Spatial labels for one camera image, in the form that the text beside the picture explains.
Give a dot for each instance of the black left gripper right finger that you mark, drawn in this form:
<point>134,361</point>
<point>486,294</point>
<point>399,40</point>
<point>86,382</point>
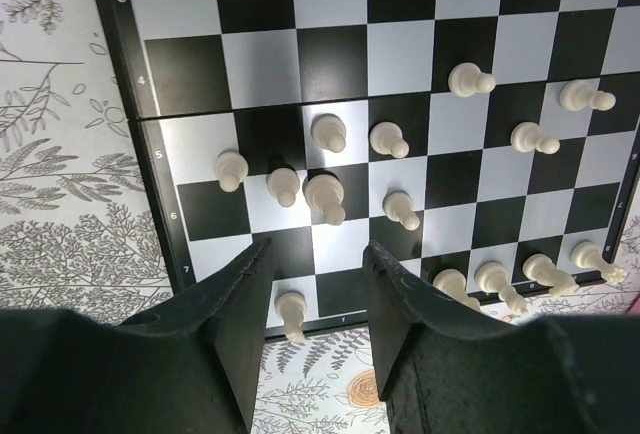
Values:
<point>442,367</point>

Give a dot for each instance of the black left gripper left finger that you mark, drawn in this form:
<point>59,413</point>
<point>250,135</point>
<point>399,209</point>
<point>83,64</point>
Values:
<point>187,365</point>

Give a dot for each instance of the white bishop piece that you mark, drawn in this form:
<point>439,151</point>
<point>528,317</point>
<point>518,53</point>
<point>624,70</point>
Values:
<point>491,277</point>

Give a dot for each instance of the black and grey chessboard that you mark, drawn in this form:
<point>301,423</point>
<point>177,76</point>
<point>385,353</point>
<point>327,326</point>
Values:
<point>236,104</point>

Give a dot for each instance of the floral tablecloth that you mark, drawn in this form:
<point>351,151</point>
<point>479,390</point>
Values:
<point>78,231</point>

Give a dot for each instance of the white rook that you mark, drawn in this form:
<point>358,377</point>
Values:
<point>587,255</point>

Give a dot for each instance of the pink plastic box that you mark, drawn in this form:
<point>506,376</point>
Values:
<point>633,307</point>

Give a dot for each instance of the white pawn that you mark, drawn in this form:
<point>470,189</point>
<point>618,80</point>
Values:
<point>466,80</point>

